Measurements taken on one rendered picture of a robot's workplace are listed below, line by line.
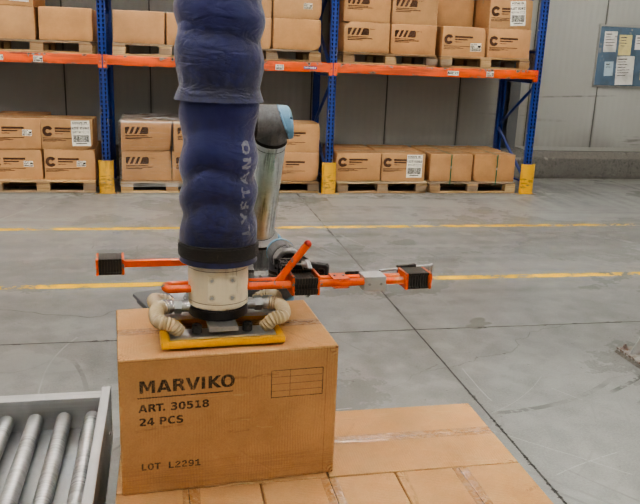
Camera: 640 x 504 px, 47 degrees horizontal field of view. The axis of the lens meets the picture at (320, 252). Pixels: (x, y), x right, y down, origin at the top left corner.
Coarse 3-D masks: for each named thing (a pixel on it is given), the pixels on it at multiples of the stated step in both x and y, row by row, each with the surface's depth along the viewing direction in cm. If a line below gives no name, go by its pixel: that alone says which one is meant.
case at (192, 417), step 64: (128, 320) 220; (256, 320) 224; (128, 384) 194; (192, 384) 199; (256, 384) 204; (320, 384) 209; (128, 448) 199; (192, 448) 204; (256, 448) 209; (320, 448) 215
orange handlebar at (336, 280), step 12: (132, 264) 229; (144, 264) 230; (156, 264) 231; (168, 264) 232; (180, 264) 233; (324, 276) 221; (336, 276) 220; (348, 276) 223; (396, 276) 227; (432, 276) 228; (168, 288) 206; (180, 288) 206; (252, 288) 212; (264, 288) 213; (276, 288) 214
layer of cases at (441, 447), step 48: (336, 432) 241; (384, 432) 242; (432, 432) 243; (480, 432) 244; (288, 480) 213; (336, 480) 214; (384, 480) 215; (432, 480) 216; (480, 480) 217; (528, 480) 218
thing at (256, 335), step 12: (192, 324) 204; (168, 336) 202; (180, 336) 201; (192, 336) 201; (204, 336) 202; (216, 336) 202; (228, 336) 203; (240, 336) 204; (252, 336) 205; (264, 336) 205; (276, 336) 205; (168, 348) 198; (180, 348) 199
